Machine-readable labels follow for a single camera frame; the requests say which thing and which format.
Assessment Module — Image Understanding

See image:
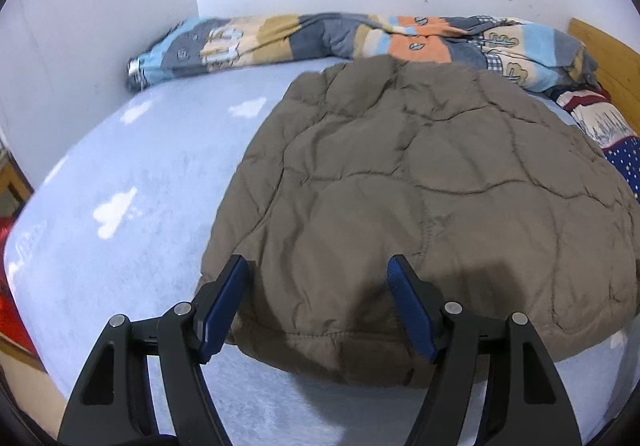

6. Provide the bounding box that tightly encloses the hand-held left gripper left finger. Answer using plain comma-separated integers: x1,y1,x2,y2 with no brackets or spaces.
57,253,250,446

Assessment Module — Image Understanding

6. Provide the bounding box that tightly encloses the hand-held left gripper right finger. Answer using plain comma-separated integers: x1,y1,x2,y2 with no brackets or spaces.
387,254,582,446

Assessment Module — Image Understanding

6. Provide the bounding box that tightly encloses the brown padded jacket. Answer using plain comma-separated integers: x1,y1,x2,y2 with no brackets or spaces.
196,57,640,389

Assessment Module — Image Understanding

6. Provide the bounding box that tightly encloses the light blue bed sheet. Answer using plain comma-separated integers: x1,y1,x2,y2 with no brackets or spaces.
2,56,636,444

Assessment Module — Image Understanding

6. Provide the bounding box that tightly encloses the red cloth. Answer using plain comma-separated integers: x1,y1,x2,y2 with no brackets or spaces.
0,216,41,357

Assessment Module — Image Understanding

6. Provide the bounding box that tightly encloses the star printed pillow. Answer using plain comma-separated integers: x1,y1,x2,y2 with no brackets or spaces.
555,86,640,204

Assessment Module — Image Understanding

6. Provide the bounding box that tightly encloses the patchwork cartoon quilt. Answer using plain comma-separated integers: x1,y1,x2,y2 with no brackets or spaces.
126,14,606,94

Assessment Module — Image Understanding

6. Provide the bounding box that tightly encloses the wooden headboard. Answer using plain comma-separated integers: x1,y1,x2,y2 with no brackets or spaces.
567,17,640,137

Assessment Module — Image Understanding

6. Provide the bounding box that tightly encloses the wooden furniture frame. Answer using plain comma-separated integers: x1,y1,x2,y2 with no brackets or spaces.
0,136,35,222

